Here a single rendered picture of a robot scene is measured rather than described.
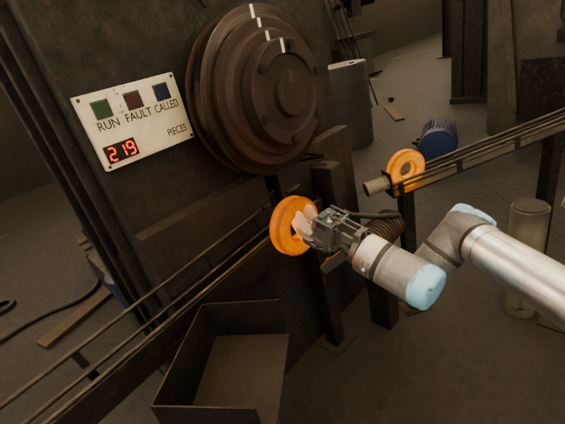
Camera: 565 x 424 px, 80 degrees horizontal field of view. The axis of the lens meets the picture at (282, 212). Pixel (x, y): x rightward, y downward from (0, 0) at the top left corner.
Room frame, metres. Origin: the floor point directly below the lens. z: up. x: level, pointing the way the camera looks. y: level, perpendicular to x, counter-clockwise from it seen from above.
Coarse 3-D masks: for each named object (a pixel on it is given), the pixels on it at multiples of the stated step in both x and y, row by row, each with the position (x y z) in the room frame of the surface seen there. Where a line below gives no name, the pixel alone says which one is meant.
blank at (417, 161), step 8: (400, 152) 1.18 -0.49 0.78; (408, 152) 1.18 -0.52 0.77; (416, 152) 1.18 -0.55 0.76; (392, 160) 1.18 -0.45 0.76; (400, 160) 1.17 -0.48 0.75; (408, 160) 1.18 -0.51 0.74; (416, 160) 1.18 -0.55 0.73; (424, 160) 1.19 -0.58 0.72; (392, 168) 1.16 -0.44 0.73; (400, 168) 1.17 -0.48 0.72; (416, 168) 1.18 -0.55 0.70; (424, 168) 1.19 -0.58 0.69; (392, 176) 1.16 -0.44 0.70; (400, 176) 1.17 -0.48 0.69; (408, 176) 1.19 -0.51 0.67
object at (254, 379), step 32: (224, 320) 0.66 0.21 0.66; (256, 320) 0.64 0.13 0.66; (192, 352) 0.57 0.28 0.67; (224, 352) 0.61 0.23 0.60; (256, 352) 0.59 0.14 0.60; (192, 384) 0.53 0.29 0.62; (224, 384) 0.53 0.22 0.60; (256, 384) 0.51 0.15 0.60; (160, 416) 0.42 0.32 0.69; (192, 416) 0.40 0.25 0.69; (224, 416) 0.38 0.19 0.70; (256, 416) 0.37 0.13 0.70
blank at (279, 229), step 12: (288, 204) 0.74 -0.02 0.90; (300, 204) 0.76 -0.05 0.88; (312, 204) 0.79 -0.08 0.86; (276, 216) 0.72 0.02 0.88; (288, 216) 0.73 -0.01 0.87; (276, 228) 0.71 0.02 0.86; (288, 228) 0.72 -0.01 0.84; (276, 240) 0.70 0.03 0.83; (288, 240) 0.72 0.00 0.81; (300, 240) 0.74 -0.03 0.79; (288, 252) 0.71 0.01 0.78; (300, 252) 0.73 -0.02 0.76
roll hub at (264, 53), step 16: (256, 48) 0.96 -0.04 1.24; (272, 48) 0.94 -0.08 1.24; (304, 48) 1.02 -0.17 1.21; (256, 64) 0.90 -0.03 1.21; (272, 64) 0.95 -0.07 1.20; (288, 64) 0.98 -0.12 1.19; (304, 64) 1.02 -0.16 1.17; (256, 80) 0.89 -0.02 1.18; (272, 80) 0.94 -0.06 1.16; (288, 80) 0.95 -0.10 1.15; (304, 80) 0.99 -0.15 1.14; (320, 80) 1.04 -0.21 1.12; (256, 96) 0.88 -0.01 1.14; (272, 96) 0.93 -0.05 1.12; (288, 96) 0.94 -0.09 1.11; (304, 96) 0.98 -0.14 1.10; (320, 96) 1.04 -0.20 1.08; (256, 112) 0.88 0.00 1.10; (272, 112) 0.92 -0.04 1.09; (288, 112) 0.93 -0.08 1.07; (304, 112) 1.00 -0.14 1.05; (256, 128) 0.90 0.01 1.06; (272, 128) 0.90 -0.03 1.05; (288, 128) 0.95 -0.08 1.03; (304, 128) 0.98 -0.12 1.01; (288, 144) 0.93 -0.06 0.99
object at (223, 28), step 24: (216, 24) 0.96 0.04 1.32; (288, 24) 1.11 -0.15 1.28; (216, 48) 0.94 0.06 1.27; (312, 48) 1.16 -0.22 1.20; (192, 72) 0.95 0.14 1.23; (192, 96) 0.94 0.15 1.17; (216, 120) 0.90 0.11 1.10; (216, 144) 0.89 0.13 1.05; (240, 168) 0.92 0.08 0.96; (264, 168) 0.97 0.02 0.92; (288, 168) 1.03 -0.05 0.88
